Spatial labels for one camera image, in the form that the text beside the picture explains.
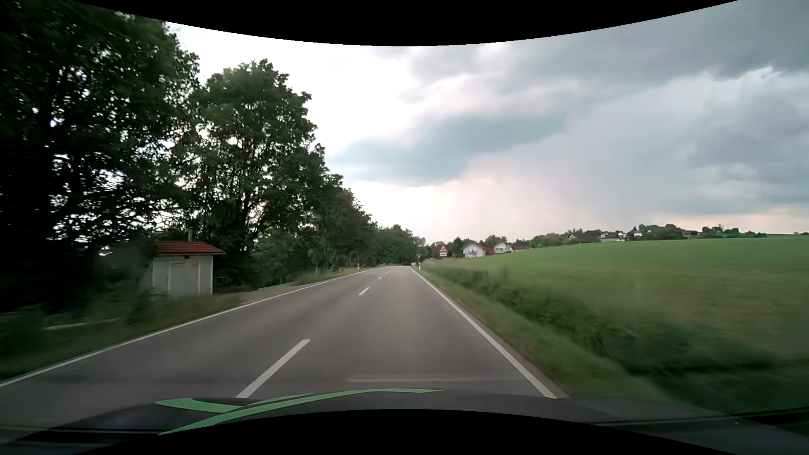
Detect grey asphalt road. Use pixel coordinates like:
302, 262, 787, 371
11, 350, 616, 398
0, 265, 568, 431

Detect grass verge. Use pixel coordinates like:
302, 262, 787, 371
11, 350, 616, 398
414, 267, 671, 400
0, 266, 380, 381

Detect group of houses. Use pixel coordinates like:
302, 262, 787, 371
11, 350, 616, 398
431, 224, 769, 260

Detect road markings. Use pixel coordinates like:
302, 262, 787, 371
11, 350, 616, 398
0, 266, 559, 399

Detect car's own bonnet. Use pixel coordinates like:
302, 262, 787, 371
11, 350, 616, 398
0, 388, 809, 455

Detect small shed with red roof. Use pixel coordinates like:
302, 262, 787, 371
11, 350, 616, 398
140, 240, 226, 298

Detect row of trees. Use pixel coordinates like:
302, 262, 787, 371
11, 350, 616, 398
0, 0, 428, 313

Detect green grass field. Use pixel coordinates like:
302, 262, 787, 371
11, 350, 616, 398
422, 236, 809, 418

